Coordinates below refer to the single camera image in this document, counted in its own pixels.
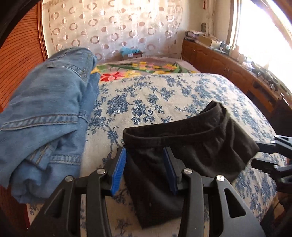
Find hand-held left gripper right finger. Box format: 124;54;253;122
163;146;266;237

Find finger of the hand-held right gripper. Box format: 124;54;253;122
251;158;292;177
255;134;292;155

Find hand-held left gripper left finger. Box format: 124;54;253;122
28;147;127;237

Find black pants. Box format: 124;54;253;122
123;100;260;229

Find dark wooden chair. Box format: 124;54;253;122
270;93;292;137

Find blue floral bedsheet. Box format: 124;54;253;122
26;73;288;237

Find pile of small desk items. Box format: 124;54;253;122
238;53;285;92

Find blue denim jeans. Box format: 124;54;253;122
0;47;101;204

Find long wooden cabinet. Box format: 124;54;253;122
181;39;292;114

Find colourful floral blanket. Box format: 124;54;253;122
90;57;201;82

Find bright window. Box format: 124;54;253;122
228;0;292;87

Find box with teal cloth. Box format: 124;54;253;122
120;47;144;60

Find cardboard box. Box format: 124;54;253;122
198;35;214;46

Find beige side curtain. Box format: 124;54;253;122
205;0;216;34

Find circle patterned sheer curtain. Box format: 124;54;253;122
42;0;184;62

